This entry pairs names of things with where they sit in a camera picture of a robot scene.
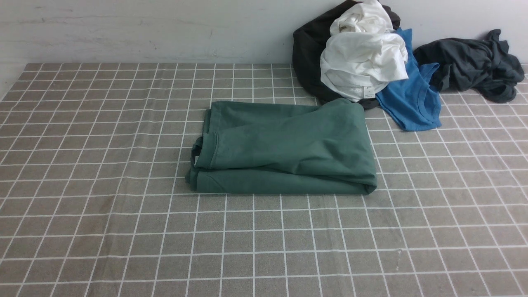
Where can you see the green long sleeve shirt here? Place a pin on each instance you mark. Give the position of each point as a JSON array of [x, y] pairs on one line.
[[250, 148]]

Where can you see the white crumpled shirt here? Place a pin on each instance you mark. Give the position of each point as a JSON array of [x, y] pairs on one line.
[[363, 54]]

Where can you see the blue t-shirt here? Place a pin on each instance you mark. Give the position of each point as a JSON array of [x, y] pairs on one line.
[[412, 103]]

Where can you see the dark grey crumpled shirt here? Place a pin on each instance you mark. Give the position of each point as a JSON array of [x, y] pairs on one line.
[[467, 64]]

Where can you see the grey checkered tablecloth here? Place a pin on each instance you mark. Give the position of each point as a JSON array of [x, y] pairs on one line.
[[94, 202]]

